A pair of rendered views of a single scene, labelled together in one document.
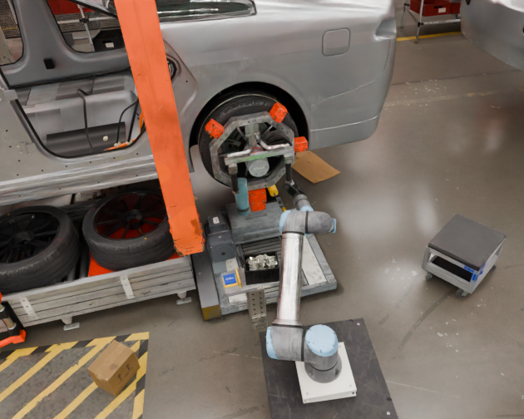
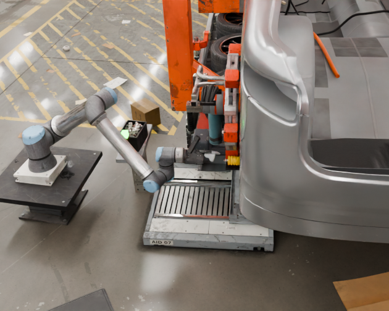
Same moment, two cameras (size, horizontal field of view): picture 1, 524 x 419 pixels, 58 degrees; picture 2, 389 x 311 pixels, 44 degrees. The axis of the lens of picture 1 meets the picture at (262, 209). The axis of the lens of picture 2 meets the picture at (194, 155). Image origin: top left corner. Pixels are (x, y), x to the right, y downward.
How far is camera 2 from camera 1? 396 cm
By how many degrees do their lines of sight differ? 79
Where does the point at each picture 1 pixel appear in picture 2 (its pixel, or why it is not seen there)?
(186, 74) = not seen: outside the picture
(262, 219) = not seen: hidden behind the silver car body
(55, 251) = (221, 58)
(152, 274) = not seen: hidden behind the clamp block
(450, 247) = (81, 303)
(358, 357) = (37, 192)
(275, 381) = (59, 150)
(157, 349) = (155, 137)
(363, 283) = (137, 269)
